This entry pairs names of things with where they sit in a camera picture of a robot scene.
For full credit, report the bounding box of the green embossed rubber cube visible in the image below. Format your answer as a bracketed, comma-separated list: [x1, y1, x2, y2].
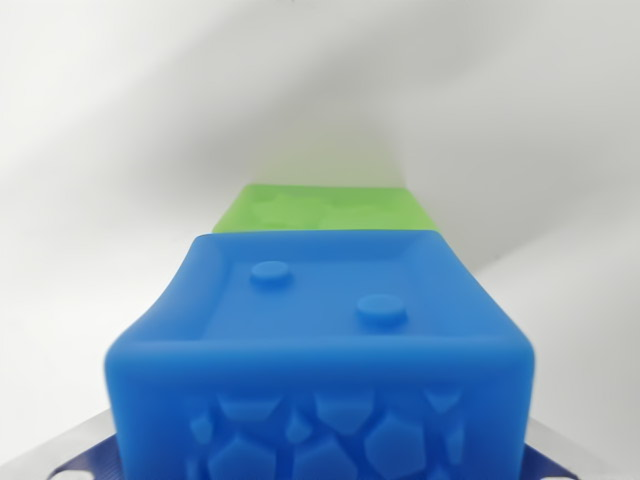
[211, 182, 443, 236]

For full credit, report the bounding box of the blue embossed rubber cube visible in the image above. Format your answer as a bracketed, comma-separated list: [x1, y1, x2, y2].
[102, 228, 536, 480]

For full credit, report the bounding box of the black-padded silver gripper right finger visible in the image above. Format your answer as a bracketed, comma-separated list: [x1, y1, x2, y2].
[522, 415, 640, 480]

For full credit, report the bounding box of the black-padded silver gripper left finger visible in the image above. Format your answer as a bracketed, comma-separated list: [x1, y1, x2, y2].
[0, 407, 124, 480]

